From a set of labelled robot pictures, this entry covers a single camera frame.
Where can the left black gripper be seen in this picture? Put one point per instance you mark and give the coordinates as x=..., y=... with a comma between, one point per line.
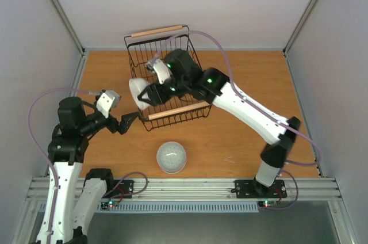
x=125, y=124

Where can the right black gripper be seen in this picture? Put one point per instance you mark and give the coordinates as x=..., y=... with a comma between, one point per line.
x=155, y=92

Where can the plain white bowl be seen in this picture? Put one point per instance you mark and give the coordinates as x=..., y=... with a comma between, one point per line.
x=134, y=83

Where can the grey scale pattern bowl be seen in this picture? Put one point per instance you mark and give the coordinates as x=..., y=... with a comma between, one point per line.
x=171, y=157

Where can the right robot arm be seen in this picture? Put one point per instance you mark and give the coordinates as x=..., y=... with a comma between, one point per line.
x=178, y=74

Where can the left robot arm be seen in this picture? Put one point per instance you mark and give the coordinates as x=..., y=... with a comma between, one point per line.
x=67, y=220

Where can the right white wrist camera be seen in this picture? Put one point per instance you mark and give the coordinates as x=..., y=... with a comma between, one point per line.
x=158, y=67

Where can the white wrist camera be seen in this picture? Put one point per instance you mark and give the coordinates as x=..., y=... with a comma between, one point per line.
x=158, y=67
x=107, y=100

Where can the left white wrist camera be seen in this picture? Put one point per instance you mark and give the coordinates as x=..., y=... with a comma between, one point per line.
x=107, y=100

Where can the black wire dish rack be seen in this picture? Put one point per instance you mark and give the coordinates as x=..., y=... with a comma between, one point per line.
x=141, y=48

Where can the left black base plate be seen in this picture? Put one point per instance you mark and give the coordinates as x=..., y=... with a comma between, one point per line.
x=124, y=188

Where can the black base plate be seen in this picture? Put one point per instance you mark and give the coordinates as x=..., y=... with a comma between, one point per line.
x=251, y=189
x=124, y=188

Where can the aluminium mounting rail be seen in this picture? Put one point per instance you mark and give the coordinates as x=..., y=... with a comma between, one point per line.
x=219, y=189

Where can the blue slotted cable duct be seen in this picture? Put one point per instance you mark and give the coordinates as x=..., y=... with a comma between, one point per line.
x=160, y=207

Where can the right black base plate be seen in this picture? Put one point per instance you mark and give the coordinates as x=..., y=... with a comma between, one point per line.
x=251, y=189

